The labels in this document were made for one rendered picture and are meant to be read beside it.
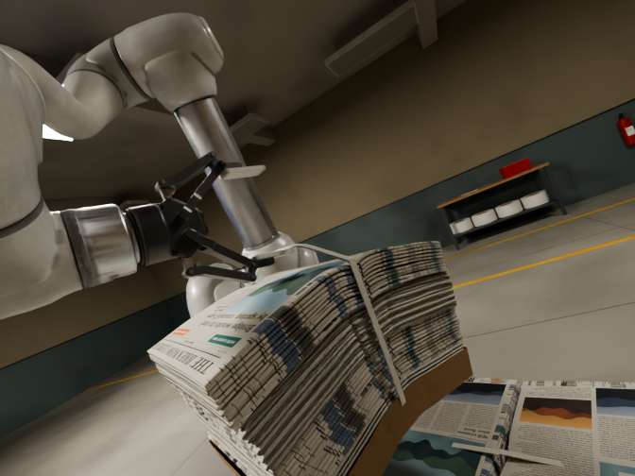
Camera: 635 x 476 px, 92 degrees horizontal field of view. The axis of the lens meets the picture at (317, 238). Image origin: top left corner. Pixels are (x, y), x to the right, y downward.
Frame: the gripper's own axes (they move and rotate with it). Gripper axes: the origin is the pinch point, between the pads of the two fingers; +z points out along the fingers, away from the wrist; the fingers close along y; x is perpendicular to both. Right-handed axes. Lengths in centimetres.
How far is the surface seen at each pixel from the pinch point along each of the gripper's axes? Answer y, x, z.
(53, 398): 138, -944, -125
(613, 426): 45, 28, 24
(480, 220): 55, -214, 553
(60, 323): -21, -978, -76
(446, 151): -94, -250, 595
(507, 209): 50, -172, 572
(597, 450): 45, 27, 19
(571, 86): -116, -56, 690
